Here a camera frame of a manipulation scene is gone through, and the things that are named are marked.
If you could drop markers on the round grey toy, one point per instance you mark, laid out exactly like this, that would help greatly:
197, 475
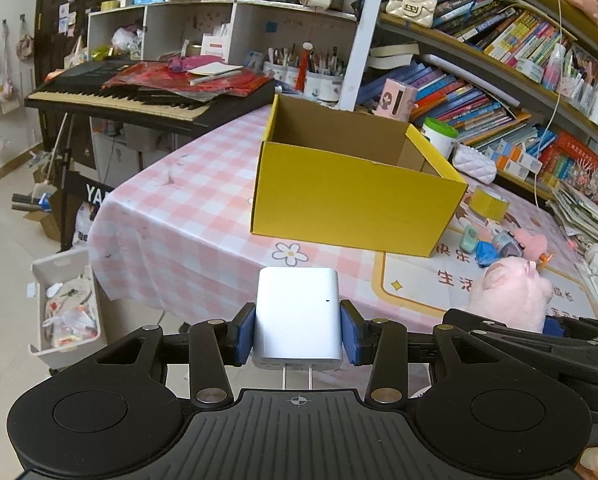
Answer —
508, 246

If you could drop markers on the pink plush pig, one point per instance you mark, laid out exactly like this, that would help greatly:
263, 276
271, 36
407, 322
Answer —
509, 292

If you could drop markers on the red tassel ornament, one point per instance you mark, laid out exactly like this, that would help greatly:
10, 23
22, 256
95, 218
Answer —
304, 67

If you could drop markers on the red boxed book set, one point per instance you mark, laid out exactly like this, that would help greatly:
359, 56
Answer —
571, 160

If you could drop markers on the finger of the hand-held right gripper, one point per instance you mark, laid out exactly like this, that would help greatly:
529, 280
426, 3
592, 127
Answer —
494, 321
555, 325

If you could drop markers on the brown cardboard box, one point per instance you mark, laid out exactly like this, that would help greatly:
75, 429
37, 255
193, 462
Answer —
49, 217

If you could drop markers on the white cubby shelf unit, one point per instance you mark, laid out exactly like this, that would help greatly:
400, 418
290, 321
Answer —
249, 25

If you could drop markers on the cream notebook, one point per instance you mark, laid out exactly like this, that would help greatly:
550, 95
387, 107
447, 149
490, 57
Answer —
214, 72

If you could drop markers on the black electronic keyboard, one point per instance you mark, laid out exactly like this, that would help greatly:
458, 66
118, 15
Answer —
144, 105

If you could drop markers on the orange white small box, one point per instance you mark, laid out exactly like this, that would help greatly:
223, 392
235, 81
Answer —
526, 160
503, 152

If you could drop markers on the white red-label box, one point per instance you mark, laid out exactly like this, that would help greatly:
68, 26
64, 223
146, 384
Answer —
214, 47

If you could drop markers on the blue small toy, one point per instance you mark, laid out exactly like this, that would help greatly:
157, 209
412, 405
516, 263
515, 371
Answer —
485, 254

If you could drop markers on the black keyboard stand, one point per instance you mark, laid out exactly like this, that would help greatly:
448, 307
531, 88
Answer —
74, 180

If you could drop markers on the pastel gradient bottle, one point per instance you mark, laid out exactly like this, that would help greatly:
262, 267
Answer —
554, 67

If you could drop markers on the small pink plush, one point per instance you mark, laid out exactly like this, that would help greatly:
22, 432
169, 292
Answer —
531, 241

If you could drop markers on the white plastic storage bin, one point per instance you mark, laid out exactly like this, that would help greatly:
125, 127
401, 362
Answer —
64, 310

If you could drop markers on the pink humidifier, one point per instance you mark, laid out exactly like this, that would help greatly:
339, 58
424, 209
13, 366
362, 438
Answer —
396, 100

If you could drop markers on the white printed tape roll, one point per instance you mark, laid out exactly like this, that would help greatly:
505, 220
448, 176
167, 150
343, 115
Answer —
531, 70

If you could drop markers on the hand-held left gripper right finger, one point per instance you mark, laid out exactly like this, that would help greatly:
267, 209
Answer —
351, 335

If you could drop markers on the white jar green lid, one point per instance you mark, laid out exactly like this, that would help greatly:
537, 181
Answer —
439, 137

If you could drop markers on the wooden bookshelf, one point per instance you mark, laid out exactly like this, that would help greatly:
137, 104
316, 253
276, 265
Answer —
364, 35

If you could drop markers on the green correction tape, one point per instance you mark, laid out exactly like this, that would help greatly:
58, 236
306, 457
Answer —
469, 239

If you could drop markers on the yellow cardboard box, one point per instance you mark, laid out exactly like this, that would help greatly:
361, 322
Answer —
349, 200

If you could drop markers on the row of upright books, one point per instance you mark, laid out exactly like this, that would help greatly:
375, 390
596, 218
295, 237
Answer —
509, 30

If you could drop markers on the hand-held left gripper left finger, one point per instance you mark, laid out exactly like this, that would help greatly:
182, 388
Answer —
240, 335

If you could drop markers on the white wall charger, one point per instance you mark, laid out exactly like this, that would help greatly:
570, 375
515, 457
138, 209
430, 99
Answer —
297, 315

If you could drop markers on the yellow tape roll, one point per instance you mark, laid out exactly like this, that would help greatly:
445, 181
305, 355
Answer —
489, 205

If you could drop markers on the pile of red packets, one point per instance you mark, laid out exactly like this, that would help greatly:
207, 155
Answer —
149, 77

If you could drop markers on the stack of paper booklets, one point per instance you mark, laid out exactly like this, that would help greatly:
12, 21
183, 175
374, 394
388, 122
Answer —
586, 215

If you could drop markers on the white quilted purse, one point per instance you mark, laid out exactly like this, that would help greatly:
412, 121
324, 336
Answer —
474, 162

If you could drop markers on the pink checked tablecloth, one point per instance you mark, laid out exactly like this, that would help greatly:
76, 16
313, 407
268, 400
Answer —
194, 210

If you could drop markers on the row of leaning books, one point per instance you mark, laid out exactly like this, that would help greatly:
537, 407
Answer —
459, 105

